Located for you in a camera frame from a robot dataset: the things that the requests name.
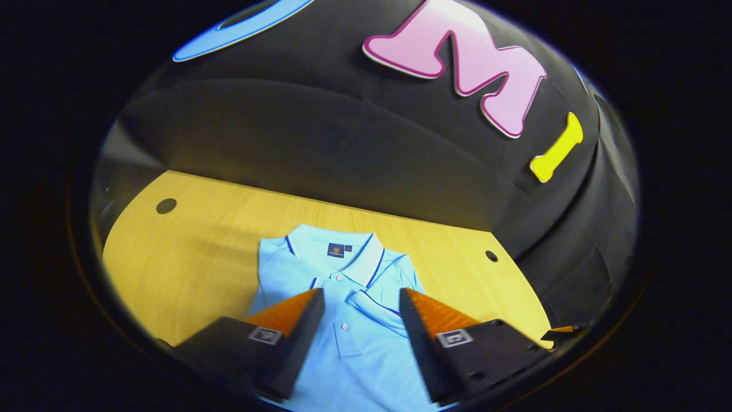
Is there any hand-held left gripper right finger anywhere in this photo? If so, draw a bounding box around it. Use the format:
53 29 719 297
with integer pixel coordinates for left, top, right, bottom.
399 287 551 405

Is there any light blue T-shirt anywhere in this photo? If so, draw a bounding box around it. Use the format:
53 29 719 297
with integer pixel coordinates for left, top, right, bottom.
247 223 452 412

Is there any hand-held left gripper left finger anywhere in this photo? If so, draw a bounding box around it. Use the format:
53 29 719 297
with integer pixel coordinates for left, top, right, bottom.
154 288 325 400

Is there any black backdrop cloth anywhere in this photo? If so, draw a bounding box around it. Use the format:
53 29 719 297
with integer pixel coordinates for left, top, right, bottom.
91 0 640 332

